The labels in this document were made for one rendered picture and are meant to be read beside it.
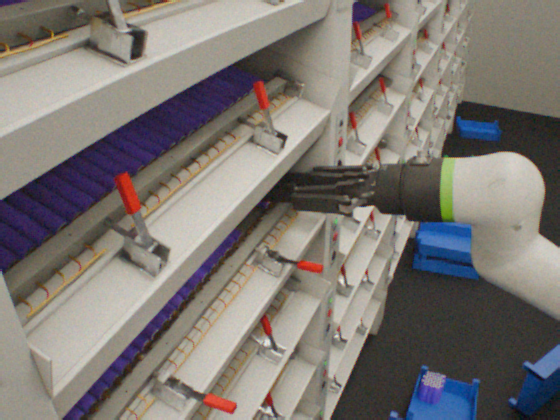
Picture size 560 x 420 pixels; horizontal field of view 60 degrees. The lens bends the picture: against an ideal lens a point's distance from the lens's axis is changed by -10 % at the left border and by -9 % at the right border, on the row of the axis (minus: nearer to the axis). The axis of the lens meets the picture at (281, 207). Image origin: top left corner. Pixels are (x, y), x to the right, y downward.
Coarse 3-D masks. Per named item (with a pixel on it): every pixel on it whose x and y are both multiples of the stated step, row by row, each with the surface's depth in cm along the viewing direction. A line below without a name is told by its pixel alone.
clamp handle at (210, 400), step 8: (176, 384) 55; (184, 392) 55; (192, 392) 55; (200, 392) 55; (200, 400) 55; (208, 400) 54; (216, 400) 54; (224, 400) 54; (216, 408) 54; (224, 408) 53; (232, 408) 53
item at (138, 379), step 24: (288, 216) 87; (264, 240) 80; (240, 264) 73; (216, 288) 69; (240, 288) 72; (192, 312) 64; (168, 336) 60; (144, 360) 57; (168, 360) 59; (144, 384) 55; (120, 408) 52
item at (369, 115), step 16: (384, 80) 145; (400, 80) 145; (368, 96) 132; (384, 96) 131; (400, 96) 145; (352, 112) 108; (368, 112) 128; (384, 112) 132; (352, 128) 109; (368, 128) 123; (384, 128) 126; (352, 144) 111; (368, 144) 116; (352, 160) 109
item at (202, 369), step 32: (256, 224) 85; (288, 224) 87; (320, 224) 90; (288, 256) 81; (256, 288) 74; (224, 320) 68; (256, 320) 72; (192, 352) 63; (224, 352) 64; (192, 384) 59; (160, 416) 55
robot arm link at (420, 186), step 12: (420, 156) 72; (408, 168) 72; (420, 168) 71; (432, 168) 71; (408, 180) 71; (420, 180) 71; (432, 180) 70; (408, 192) 71; (420, 192) 70; (432, 192) 70; (408, 204) 72; (420, 204) 71; (432, 204) 70; (408, 216) 73; (420, 216) 72; (432, 216) 72
